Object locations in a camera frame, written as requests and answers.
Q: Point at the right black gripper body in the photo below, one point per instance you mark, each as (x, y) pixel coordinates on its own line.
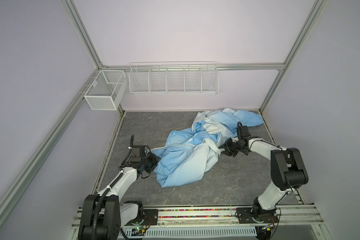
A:
(232, 147)

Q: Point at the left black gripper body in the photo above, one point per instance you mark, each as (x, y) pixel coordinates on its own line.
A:
(149, 162)

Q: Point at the light blue jacket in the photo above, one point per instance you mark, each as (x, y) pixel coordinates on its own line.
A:
(189, 153)

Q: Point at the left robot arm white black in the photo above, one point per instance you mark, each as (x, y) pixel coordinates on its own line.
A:
(103, 214)

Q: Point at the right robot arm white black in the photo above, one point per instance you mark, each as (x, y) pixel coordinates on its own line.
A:
(288, 171)

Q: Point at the small white mesh basket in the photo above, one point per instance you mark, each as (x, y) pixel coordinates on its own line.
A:
(106, 90)

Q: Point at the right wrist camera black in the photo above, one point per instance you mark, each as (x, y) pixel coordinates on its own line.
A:
(243, 132)

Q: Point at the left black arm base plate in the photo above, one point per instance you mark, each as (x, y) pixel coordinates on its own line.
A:
(148, 217)

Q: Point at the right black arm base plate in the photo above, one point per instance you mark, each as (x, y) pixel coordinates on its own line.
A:
(247, 215)

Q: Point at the white slotted cable duct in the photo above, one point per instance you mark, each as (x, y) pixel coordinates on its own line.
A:
(192, 232)

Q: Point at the long white wire basket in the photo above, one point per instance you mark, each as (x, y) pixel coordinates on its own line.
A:
(174, 78)

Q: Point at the aluminium front rail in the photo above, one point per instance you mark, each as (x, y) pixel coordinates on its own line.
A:
(221, 216)

